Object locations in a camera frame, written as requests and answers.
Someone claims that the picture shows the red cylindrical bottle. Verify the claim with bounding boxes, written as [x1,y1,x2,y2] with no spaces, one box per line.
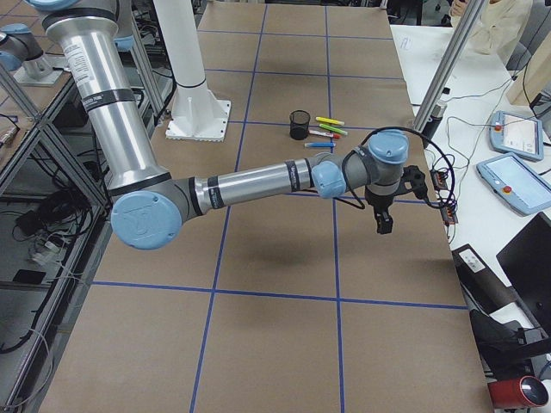
[487,376,550,410]

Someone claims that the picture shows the dark grey labelled box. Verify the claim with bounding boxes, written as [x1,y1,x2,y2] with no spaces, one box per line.
[452,243,521,314]

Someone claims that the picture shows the blue highlighter pen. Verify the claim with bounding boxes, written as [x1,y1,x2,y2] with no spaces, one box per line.
[304,142,335,149]

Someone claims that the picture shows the person in cream sweater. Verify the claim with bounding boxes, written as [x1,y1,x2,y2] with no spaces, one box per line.
[469,0,533,63]

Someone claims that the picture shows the near blue teach pendant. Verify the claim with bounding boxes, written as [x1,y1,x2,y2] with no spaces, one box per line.
[476,152,550,216]

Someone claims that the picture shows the black mesh pen cup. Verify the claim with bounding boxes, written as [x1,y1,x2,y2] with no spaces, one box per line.
[289,109,311,140]

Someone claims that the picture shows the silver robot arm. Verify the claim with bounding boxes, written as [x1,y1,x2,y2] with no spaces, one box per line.
[32,1,409,250]

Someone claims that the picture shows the yellow highlighter pen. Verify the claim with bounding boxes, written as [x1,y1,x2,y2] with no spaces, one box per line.
[315,116,345,126]

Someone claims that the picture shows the black monitor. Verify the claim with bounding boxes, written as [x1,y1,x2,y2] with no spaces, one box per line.
[497,213,550,305]

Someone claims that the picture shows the far blue teach pendant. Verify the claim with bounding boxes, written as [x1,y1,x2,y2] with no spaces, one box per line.
[489,111,544,162]

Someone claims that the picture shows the grey usb hub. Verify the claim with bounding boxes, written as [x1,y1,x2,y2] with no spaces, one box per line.
[440,200,458,227]
[430,170,449,191]

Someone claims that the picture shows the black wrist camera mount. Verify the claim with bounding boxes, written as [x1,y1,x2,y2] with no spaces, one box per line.
[396,165,429,201]

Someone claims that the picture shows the aluminium side frame rail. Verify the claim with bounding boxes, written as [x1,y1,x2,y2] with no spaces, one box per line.
[1,57,110,412]

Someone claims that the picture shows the brown paper table mat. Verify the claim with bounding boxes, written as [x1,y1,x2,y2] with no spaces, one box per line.
[40,3,492,412]

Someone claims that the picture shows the left grey usb hub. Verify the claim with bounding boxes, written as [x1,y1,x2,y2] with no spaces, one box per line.
[430,170,449,191]

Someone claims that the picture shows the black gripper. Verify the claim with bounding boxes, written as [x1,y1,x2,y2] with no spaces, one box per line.
[365,188,394,235]

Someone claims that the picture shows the right grey usb hub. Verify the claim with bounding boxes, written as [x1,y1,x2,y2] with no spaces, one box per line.
[440,200,458,227]

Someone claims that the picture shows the aluminium frame post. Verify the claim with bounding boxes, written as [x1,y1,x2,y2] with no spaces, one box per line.
[412,0,486,133]

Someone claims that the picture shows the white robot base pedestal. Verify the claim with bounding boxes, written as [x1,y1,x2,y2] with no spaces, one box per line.
[153,1,232,142]

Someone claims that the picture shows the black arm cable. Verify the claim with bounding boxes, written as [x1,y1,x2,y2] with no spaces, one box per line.
[339,126,458,212]

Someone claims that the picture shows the blue teach pendant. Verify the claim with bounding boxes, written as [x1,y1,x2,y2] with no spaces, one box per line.
[489,111,544,162]
[476,152,550,216]

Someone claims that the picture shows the red capped white marker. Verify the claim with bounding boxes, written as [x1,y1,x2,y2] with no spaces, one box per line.
[308,129,341,139]

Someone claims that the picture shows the green highlighter pen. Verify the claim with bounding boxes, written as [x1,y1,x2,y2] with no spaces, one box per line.
[319,123,349,136]

